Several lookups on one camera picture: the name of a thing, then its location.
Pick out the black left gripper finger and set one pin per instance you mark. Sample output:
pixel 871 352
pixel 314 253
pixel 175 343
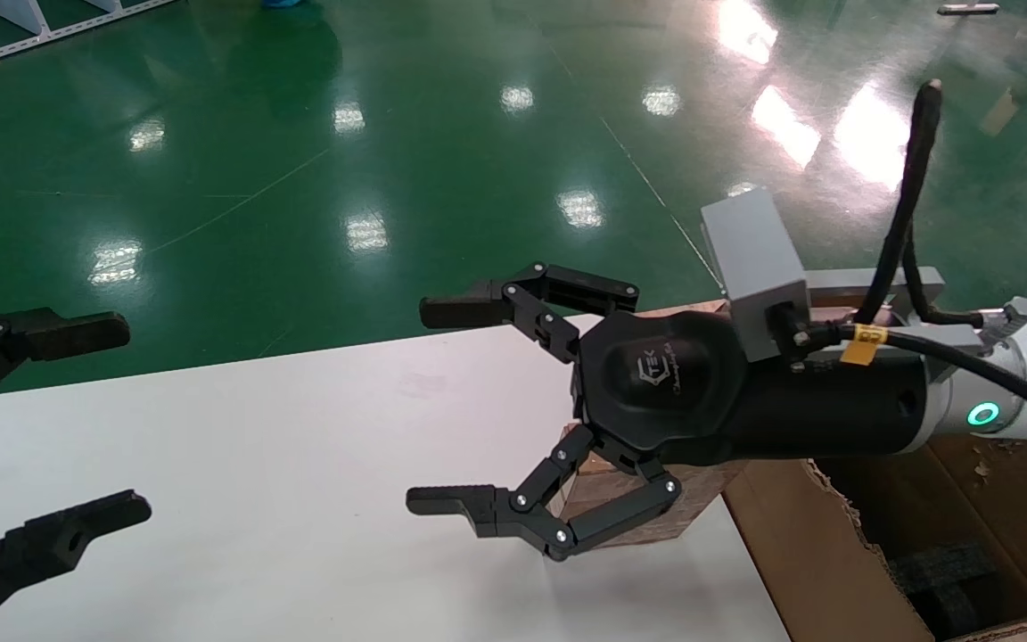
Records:
pixel 50 539
pixel 50 334

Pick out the white metal rack frame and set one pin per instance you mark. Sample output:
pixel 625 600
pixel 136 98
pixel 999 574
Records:
pixel 23 18

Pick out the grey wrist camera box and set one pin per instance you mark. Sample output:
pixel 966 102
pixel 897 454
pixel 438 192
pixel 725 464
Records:
pixel 754 259

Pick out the blue shoe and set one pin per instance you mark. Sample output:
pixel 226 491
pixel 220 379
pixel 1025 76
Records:
pixel 286 3

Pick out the big torn cardboard box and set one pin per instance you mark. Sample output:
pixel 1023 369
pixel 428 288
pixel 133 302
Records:
pixel 799 553

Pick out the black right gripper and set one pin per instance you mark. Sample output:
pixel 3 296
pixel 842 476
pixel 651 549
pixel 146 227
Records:
pixel 701 401

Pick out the grey table foot bar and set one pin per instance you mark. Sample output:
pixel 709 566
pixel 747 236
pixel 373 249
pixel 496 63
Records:
pixel 968 9

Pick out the black foam block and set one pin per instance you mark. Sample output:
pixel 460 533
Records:
pixel 946 584

